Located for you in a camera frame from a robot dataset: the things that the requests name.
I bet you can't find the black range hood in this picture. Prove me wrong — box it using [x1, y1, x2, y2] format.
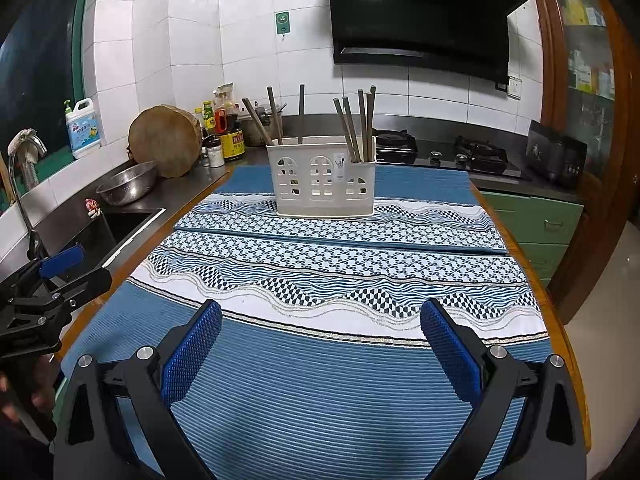
[317, 0, 532, 87]

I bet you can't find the white detergent bottle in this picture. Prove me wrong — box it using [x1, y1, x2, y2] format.
[63, 98, 102, 160]

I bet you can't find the white plastic chopstick holder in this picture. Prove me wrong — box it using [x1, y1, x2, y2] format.
[265, 142, 377, 219]

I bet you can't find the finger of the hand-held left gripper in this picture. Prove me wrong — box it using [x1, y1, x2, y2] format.
[47, 266, 114, 308]
[0, 243, 85, 302]

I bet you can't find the black countertop appliance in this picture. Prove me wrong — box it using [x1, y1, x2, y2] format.
[524, 119, 589, 184]

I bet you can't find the small white jar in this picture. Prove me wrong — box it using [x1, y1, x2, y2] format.
[205, 137, 226, 169]

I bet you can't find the round wooden chopping block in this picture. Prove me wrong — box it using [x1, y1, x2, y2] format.
[127, 104, 204, 179]

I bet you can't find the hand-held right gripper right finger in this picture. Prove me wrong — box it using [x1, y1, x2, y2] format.
[419, 298, 587, 480]

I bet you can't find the dark soy sauce bottle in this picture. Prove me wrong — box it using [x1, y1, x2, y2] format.
[219, 111, 246, 162]

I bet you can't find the black gas stove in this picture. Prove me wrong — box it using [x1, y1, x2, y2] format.
[372, 129, 534, 182]

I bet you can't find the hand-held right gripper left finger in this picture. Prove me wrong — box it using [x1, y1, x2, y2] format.
[52, 299, 224, 480]

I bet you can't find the steel sink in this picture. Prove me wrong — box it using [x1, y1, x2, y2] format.
[27, 207, 167, 283]

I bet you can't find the metal bowl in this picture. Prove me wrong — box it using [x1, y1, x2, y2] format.
[95, 160, 160, 207]

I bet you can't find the wooden glass-door cabinet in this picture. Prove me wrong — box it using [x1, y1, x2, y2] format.
[525, 0, 640, 327]

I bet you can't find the metal faucet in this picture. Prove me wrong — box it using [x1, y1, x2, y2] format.
[7, 128, 51, 262]

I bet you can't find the green drawer cabinet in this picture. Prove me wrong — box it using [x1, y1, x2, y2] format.
[479, 189, 587, 292]

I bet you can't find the green framed window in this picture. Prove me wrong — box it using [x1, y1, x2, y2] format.
[0, 0, 99, 196]

